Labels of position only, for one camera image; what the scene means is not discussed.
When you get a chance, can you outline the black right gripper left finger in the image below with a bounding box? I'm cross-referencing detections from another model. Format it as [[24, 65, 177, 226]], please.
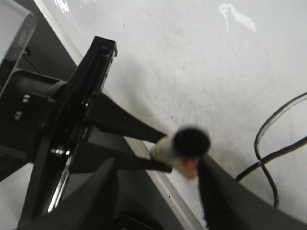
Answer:
[[20, 159, 118, 230]]

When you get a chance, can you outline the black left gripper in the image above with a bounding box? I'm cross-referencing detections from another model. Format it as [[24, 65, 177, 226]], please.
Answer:
[[21, 36, 172, 222]]

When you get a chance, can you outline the red round magnet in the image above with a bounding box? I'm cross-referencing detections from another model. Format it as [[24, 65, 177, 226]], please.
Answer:
[[180, 159, 199, 180]]

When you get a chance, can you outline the white whiteboard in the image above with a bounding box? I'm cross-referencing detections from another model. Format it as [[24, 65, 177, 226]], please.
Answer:
[[33, 0, 307, 230]]

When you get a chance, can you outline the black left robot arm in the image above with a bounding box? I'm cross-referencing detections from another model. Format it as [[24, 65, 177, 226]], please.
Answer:
[[0, 36, 172, 230]]

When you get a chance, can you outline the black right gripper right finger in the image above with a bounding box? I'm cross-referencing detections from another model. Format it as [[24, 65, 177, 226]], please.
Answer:
[[198, 156, 307, 230]]

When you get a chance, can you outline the aluminium whiteboard frame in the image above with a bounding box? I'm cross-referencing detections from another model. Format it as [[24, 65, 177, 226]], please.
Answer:
[[33, 0, 204, 230]]

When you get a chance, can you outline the white black whiteboard marker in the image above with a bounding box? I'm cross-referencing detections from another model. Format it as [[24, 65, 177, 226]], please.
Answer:
[[149, 126, 211, 175]]

